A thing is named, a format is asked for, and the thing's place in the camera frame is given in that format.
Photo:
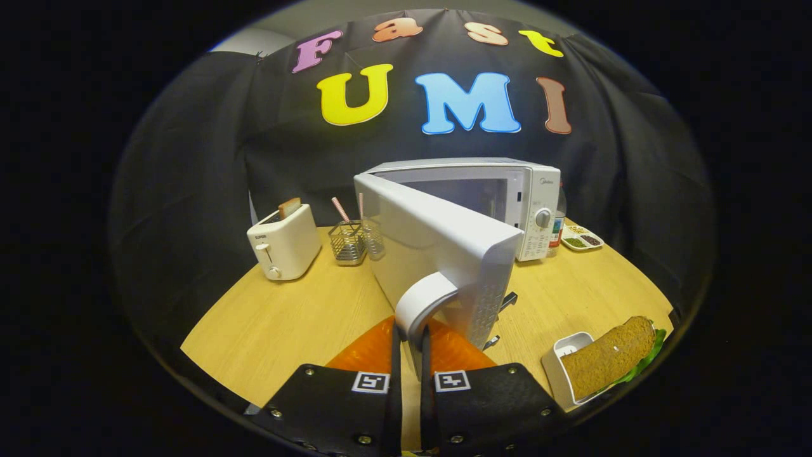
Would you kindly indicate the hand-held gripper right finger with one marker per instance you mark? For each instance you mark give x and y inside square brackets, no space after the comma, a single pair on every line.
[426,406]

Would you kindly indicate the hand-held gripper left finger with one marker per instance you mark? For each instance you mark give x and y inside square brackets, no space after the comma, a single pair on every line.
[396,406]

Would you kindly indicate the white microwave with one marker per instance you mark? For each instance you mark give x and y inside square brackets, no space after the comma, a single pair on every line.
[431,241]

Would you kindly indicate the brown bread lettuce sandwich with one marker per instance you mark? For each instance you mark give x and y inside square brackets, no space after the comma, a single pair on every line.
[609,358]

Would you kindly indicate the small white rectangular dish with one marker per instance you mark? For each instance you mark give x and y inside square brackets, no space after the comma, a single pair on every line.
[558,371]

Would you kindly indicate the white toaster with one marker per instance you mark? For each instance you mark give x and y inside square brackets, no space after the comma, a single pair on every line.
[285,244]

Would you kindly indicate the pink striped straw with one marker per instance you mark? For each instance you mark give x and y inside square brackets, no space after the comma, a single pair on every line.
[340,210]

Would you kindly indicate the glass bottle with red cap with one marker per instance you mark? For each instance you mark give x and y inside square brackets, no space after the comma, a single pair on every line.
[557,228]

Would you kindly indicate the toast slice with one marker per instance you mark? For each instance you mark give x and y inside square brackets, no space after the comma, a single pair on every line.
[290,208]

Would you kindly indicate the white divided dish of beans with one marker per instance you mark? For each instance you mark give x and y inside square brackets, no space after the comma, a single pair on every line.
[582,240]

